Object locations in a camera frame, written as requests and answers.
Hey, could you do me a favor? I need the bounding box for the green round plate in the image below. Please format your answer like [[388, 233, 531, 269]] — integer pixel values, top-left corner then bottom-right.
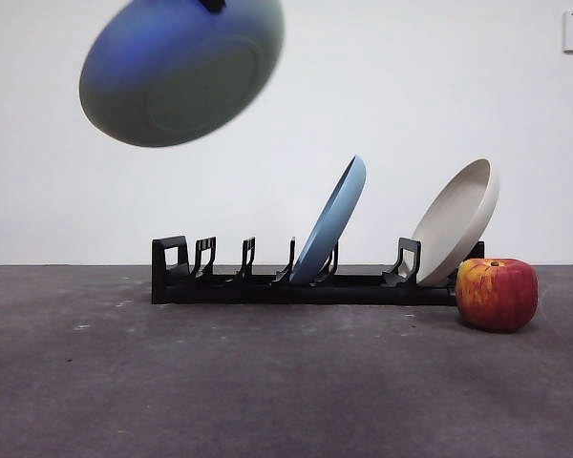
[[78, 0, 287, 149]]

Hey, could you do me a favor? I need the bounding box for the red yellow apple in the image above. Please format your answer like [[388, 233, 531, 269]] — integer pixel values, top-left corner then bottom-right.
[[455, 258, 540, 333]]

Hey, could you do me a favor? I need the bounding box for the blue round plate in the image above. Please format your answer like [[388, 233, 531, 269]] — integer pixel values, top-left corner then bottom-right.
[[288, 154, 368, 283]]

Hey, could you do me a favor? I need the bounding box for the black plate rack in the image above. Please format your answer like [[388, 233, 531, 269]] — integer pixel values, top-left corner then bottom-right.
[[151, 235, 486, 306]]

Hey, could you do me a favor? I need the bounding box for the beige round plate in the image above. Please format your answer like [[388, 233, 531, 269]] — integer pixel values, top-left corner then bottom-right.
[[410, 157, 500, 288]]

